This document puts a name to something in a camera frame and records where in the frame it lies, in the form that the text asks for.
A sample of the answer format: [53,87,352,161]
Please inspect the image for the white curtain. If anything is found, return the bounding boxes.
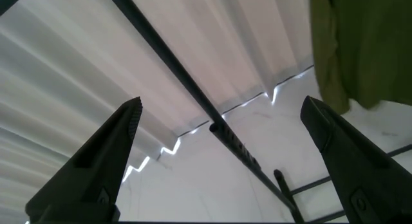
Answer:
[0,0,315,224]

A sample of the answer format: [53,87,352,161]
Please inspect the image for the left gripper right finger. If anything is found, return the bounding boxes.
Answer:
[300,95,412,224]

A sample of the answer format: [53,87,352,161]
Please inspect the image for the black clothes rack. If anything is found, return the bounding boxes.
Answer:
[0,0,412,224]

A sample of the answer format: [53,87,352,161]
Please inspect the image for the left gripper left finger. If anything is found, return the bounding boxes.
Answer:
[24,96,144,224]

